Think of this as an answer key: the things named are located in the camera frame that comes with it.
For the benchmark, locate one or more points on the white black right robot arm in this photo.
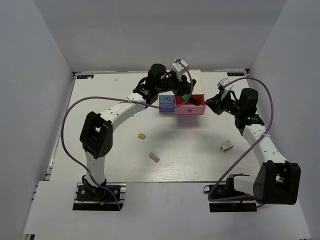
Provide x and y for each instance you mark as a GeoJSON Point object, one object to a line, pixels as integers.
{"type": "Point", "coordinates": [277, 181]}

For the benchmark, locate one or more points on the white drawer cabinet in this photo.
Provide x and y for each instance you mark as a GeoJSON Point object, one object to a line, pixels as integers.
{"type": "Point", "coordinates": [198, 88]}

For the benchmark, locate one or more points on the left blue label sticker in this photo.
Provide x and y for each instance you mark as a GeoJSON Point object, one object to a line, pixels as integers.
{"type": "Point", "coordinates": [85, 76]}

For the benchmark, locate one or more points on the blue label sticker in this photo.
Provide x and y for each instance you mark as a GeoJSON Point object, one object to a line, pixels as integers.
{"type": "Point", "coordinates": [85, 76]}
{"type": "Point", "coordinates": [236, 74]}

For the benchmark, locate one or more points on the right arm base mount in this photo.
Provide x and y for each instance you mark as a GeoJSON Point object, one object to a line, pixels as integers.
{"type": "Point", "coordinates": [225, 199]}

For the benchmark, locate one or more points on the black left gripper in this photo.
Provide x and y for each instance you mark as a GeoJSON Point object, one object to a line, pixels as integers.
{"type": "Point", "coordinates": [181, 89]}

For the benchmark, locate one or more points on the yellow eraser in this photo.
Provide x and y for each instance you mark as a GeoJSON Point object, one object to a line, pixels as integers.
{"type": "Point", "coordinates": [141, 136]}

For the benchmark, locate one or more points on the light blue drawer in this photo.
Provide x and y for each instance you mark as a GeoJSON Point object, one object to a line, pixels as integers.
{"type": "Point", "coordinates": [166, 99]}

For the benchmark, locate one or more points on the right blue label sticker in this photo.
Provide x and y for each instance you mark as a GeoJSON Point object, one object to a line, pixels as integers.
{"type": "Point", "coordinates": [236, 74]}

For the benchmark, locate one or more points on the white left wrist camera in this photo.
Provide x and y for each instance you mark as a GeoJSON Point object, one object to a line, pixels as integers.
{"type": "Point", "coordinates": [180, 66]}

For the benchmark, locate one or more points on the pink drawer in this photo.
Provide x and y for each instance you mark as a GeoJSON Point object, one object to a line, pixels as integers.
{"type": "Point", "coordinates": [190, 109]}

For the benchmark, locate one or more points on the grey white eraser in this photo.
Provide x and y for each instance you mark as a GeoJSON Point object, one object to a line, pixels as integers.
{"type": "Point", "coordinates": [154, 157]}

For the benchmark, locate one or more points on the black marker pen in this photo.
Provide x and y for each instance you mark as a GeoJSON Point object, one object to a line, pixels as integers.
{"type": "Point", "coordinates": [194, 101]}

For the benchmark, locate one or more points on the pink white binder clip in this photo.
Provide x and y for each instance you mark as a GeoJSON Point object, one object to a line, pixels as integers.
{"type": "Point", "coordinates": [227, 145]}

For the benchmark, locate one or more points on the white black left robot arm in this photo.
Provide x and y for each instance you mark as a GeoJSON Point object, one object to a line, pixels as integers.
{"type": "Point", "coordinates": [97, 132]}

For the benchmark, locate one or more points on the lavender blue drawer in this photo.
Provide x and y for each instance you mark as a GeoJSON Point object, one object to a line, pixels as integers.
{"type": "Point", "coordinates": [166, 108]}

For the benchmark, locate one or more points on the black green highlighter marker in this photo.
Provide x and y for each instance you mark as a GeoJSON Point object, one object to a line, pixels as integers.
{"type": "Point", "coordinates": [185, 96]}

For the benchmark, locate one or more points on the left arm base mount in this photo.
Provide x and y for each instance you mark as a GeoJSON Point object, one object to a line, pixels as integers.
{"type": "Point", "coordinates": [86, 200]}

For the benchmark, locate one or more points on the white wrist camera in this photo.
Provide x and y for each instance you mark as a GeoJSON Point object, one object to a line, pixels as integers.
{"type": "Point", "coordinates": [180, 66]}
{"type": "Point", "coordinates": [224, 87]}

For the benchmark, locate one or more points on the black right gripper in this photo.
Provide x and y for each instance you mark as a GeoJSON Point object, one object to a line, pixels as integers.
{"type": "Point", "coordinates": [216, 103]}

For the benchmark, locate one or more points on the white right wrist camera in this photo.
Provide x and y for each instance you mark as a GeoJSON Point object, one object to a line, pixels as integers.
{"type": "Point", "coordinates": [224, 87]}

